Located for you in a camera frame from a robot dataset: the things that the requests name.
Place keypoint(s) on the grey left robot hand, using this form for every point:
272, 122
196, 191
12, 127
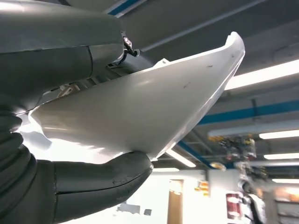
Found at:
47, 46

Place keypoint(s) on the long ceiling light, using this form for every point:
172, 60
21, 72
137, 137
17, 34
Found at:
180, 158
263, 74
280, 134
165, 169
282, 156
286, 181

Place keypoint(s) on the brown door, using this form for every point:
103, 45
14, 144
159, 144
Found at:
175, 204

